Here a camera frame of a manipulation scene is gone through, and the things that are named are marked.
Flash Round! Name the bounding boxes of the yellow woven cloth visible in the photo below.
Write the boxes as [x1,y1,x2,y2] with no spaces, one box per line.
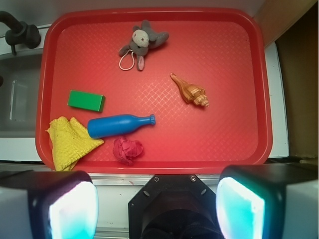
[47,117,104,171]

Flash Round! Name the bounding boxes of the brown wooden cabinet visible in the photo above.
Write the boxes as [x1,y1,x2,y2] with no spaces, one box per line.
[254,0,319,164]

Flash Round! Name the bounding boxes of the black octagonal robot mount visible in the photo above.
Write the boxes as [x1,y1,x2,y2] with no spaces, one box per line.
[128,175,224,239]

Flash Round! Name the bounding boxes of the stainless steel sink basin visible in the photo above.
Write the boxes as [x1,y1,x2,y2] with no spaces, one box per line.
[0,49,43,138]

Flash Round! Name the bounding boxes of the red plastic tray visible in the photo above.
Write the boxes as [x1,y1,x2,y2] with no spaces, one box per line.
[35,8,272,174]

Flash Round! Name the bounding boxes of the orange spiral seashell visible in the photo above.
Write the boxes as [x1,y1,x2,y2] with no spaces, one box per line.
[170,73,210,107]

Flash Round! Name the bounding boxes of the dark metal faucet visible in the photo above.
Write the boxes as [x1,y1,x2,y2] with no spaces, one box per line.
[0,11,41,56]

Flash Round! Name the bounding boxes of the blue plastic bottle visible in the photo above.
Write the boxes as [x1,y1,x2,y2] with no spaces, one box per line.
[87,114,156,138]

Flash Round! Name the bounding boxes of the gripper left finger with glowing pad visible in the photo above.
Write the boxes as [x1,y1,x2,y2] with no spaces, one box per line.
[0,170,98,239]

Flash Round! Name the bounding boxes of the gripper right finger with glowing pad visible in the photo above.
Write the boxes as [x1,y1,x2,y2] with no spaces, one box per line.
[216,164,319,239]

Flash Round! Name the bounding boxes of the green rectangular block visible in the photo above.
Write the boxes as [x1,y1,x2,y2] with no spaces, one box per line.
[67,90,105,112]

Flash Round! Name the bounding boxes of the grey plush mouse toy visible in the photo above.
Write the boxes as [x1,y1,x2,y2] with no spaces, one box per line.
[119,20,169,71]

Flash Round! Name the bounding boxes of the crumpled red paper ball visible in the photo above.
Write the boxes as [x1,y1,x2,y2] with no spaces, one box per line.
[113,137,144,166]

